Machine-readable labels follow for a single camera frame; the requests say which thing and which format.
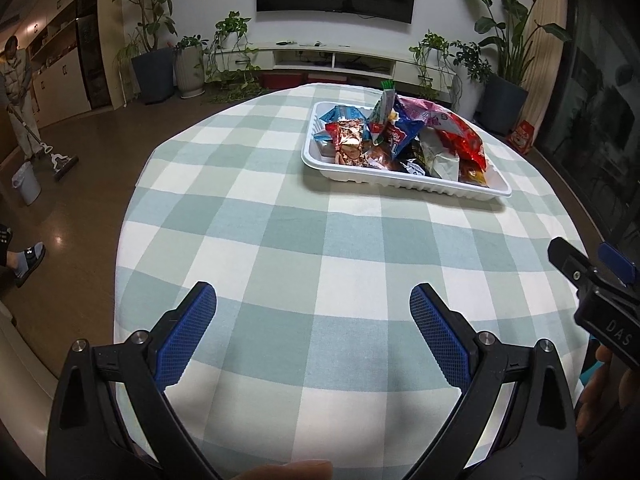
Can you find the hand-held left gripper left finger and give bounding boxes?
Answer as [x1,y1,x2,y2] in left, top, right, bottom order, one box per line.
[46,281,221,480]

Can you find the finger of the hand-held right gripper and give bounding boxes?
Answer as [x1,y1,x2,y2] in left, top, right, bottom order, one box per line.
[598,241,640,286]
[547,237,601,293]

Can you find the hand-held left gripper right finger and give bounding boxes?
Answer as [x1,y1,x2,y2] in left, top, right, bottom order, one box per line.
[409,283,583,480]

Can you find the red and gold snack packet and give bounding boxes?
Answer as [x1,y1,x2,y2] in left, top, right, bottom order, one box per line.
[457,165,488,188]

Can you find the white plastic tray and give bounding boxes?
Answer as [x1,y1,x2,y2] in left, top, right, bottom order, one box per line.
[301,101,513,203]

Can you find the red chocolate snack packet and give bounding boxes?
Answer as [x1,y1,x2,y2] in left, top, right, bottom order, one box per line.
[435,112,488,171]

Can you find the black snack packet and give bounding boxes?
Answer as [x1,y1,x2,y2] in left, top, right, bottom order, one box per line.
[395,140,436,176]

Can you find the brown snack packet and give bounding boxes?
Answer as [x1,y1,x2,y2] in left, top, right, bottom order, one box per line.
[332,141,386,168]

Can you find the pink snack packet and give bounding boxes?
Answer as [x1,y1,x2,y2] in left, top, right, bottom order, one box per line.
[400,97,466,133]

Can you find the blue and yellow snack packet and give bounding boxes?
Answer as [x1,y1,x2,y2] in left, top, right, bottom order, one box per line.
[367,95,426,158]

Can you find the red patterned snack packet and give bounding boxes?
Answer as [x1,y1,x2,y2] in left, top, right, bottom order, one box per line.
[325,119,366,147]

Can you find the green snack packet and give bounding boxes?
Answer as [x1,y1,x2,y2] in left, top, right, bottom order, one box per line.
[370,80,398,126]

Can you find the light blue snack packet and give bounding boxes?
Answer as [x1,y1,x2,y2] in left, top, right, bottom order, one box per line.
[318,104,368,133]

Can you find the person's right hand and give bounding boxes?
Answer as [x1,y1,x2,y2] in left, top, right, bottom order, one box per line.
[575,344,640,441]

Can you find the person's left hand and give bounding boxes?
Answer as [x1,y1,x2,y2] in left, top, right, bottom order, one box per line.
[234,460,335,480]

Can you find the red printed bag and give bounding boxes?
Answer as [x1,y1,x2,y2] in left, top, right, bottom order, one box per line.
[506,120,535,156]

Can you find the glass sliding door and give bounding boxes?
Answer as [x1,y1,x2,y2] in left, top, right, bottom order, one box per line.
[537,0,640,256]

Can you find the green checked tablecloth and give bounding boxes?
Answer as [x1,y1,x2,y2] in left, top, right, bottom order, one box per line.
[114,82,591,480]

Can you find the beige sofa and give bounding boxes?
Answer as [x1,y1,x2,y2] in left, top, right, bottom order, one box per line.
[0,300,63,411]

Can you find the broad-leaf plant in dark pot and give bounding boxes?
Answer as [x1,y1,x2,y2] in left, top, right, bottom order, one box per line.
[450,0,573,136]

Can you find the bushy plant in white pot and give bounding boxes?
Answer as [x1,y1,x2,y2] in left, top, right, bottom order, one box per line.
[447,40,493,121]

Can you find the floor mop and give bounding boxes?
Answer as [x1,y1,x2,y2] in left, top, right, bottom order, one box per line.
[7,105,80,182]

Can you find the white trash bin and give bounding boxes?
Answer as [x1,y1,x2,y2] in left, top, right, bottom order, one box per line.
[11,161,42,207]

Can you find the tall leafy potted plant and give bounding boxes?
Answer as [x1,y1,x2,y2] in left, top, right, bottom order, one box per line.
[107,0,180,106]

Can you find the small plant in pale pot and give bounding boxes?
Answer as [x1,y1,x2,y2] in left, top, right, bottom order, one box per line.
[172,35,207,100]

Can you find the trailing potted plant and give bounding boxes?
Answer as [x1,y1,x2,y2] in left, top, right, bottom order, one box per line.
[202,10,266,103]
[409,30,453,103]

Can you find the white television console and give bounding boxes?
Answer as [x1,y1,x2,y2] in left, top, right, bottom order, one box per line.
[235,45,461,86]

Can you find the dark glass cabinet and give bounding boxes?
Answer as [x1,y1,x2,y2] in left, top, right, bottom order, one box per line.
[75,0,113,110]

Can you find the white wall cabinets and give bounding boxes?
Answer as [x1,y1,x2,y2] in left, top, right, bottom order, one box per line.
[0,0,93,166]

